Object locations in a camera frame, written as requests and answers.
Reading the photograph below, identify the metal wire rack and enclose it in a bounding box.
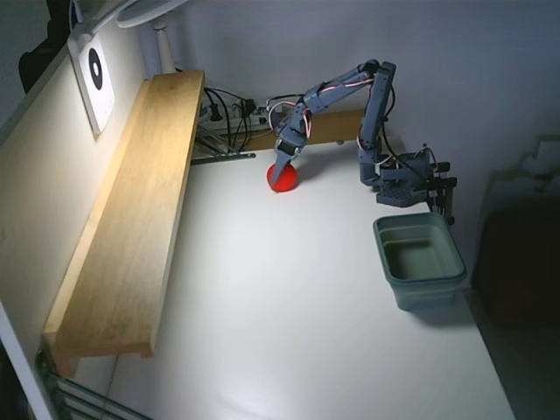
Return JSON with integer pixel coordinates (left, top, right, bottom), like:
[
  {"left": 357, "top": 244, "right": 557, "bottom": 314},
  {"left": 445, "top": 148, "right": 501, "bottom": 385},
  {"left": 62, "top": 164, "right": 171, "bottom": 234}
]
[{"left": 34, "top": 343, "right": 152, "bottom": 420}]

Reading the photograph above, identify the white panel with black circle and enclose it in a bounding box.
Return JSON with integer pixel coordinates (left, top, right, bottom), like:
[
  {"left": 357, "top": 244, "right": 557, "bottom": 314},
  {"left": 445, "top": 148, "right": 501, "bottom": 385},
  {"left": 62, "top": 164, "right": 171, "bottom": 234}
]
[{"left": 66, "top": 32, "right": 117, "bottom": 141}]

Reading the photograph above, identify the blue-grey gripper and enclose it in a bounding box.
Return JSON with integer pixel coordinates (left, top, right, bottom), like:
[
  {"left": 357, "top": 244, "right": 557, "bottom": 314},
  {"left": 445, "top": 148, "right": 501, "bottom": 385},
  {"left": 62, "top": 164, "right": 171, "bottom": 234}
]
[{"left": 267, "top": 108, "right": 313, "bottom": 186}]

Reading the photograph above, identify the black power cable bundle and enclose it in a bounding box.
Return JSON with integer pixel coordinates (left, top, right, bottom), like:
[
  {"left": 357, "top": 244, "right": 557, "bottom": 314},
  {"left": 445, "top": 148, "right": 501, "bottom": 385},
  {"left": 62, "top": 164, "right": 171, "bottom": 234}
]
[{"left": 203, "top": 87, "right": 258, "bottom": 153}]

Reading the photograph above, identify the grey-green plastic container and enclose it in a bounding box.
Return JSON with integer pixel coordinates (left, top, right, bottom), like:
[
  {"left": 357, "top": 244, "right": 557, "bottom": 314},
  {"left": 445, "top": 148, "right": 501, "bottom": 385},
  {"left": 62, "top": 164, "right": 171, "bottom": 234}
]
[{"left": 372, "top": 213, "right": 468, "bottom": 313}]

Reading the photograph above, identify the white power strip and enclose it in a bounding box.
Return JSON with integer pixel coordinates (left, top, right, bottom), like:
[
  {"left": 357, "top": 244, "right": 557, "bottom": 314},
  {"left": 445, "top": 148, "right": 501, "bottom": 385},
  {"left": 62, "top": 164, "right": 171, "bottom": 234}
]
[{"left": 199, "top": 97, "right": 281, "bottom": 132}]

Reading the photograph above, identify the white desk lamp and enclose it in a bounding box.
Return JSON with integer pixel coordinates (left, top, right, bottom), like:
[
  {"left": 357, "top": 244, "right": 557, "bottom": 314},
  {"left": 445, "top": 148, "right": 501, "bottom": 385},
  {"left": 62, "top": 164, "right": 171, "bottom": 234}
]
[{"left": 69, "top": 0, "right": 190, "bottom": 76}]

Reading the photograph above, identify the red ball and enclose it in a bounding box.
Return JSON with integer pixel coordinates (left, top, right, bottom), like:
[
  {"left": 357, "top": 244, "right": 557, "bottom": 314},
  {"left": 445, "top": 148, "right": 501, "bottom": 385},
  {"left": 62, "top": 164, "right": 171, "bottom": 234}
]
[{"left": 265, "top": 162, "right": 302, "bottom": 194}]

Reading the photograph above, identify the long wooden shelf board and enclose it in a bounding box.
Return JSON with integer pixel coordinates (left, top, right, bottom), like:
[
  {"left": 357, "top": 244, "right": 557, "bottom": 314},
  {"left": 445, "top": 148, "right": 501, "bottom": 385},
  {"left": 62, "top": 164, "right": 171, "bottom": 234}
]
[{"left": 41, "top": 69, "right": 207, "bottom": 380}]

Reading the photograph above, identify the metal shelf bracket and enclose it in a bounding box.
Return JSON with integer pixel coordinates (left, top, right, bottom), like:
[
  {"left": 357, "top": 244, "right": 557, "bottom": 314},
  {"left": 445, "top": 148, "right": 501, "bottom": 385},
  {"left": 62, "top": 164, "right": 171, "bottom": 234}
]
[{"left": 189, "top": 125, "right": 257, "bottom": 167}]

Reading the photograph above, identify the wooden edge strip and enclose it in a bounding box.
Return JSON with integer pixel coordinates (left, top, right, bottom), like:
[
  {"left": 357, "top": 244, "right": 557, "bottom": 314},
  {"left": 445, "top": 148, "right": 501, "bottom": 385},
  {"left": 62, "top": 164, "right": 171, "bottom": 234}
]
[{"left": 251, "top": 108, "right": 373, "bottom": 152}]

